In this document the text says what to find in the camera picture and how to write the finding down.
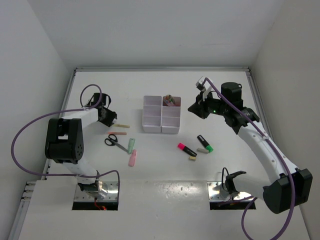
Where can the pink correction tape case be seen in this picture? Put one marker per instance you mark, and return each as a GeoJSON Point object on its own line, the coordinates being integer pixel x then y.
{"type": "Point", "coordinates": [132, 159]}

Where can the beige eraser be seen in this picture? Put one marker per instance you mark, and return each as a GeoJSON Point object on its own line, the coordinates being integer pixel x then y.
{"type": "Point", "coordinates": [192, 158]}

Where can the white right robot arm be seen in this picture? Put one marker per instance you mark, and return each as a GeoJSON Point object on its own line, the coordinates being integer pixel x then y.
{"type": "Point", "coordinates": [287, 184]}

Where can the white divided organiser left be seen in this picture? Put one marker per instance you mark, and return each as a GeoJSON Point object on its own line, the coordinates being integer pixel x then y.
{"type": "Point", "coordinates": [151, 113]}

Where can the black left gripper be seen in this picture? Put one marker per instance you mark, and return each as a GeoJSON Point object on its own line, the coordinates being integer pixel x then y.
{"type": "Point", "coordinates": [111, 115]}

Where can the clear bottle of coloured pins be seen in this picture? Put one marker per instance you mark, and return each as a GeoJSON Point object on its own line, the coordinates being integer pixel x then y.
{"type": "Point", "coordinates": [169, 100]}

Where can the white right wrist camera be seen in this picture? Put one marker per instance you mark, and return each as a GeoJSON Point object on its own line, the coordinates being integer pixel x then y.
{"type": "Point", "coordinates": [205, 88]}

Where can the aluminium frame rail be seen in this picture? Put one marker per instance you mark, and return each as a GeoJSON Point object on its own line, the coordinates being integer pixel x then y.
{"type": "Point", "coordinates": [258, 102]}

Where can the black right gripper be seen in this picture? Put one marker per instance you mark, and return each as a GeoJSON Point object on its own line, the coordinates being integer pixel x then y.
{"type": "Point", "coordinates": [198, 108]}

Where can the green black highlighter marker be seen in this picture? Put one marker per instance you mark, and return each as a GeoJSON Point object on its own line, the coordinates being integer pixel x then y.
{"type": "Point", "coordinates": [205, 144]}

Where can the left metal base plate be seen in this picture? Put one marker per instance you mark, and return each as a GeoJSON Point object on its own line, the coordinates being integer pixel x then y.
{"type": "Point", "coordinates": [110, 191]}

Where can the orange highlighter pen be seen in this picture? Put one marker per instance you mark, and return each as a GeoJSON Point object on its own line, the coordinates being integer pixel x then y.
{"type": "Point", "coordinates": [117, 133]}

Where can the black handled scissors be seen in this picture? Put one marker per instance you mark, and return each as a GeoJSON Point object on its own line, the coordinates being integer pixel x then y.
{"type": "Point", "coordinates": [112, 140]}

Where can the metal base plate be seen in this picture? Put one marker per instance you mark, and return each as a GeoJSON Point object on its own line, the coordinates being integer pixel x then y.
{"type": "Point", "coordinates": [110, 191]}
{"type": "Point", "coordinates": [216, 193]}

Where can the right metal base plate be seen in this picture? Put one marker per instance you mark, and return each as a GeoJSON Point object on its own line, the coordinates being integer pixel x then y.
{"type": "Point", "coordinates": [216, 193]}

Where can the pink black highlighter marker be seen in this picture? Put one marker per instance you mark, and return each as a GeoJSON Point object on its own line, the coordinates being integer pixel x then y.
{"type": "Point", "coordinates": [186, 149]}

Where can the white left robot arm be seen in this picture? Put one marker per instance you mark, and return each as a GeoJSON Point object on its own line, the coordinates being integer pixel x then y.
{"type": "Point", "coordinates": [65, 141]}

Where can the green correction tape case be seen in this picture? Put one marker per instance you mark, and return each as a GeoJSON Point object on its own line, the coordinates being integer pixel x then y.
{"type": "Point", "coordinates": [131, 144]}

